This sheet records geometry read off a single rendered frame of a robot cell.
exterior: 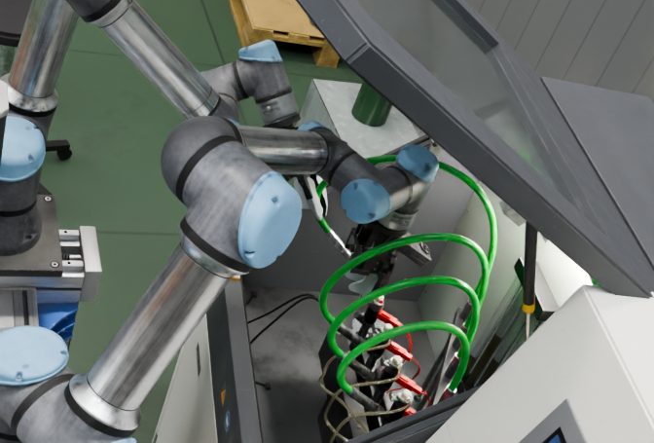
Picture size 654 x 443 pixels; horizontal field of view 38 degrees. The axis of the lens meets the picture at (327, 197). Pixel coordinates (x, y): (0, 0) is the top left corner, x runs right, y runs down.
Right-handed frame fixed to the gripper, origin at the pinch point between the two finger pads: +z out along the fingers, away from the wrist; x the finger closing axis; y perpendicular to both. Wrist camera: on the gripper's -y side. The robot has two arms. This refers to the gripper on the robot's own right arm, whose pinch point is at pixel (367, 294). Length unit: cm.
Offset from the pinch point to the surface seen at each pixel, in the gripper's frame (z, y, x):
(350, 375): 15.8, -0.5, 7.4
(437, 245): 11.6, -28.8, -30.9
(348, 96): 72, -56, -187
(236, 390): 18.9, 22.8, 10.7
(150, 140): 114, 17, -195
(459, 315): 3.4, -22.0, 0.0
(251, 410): 18.8, 20.4, 15.3
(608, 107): -36, -48, -27
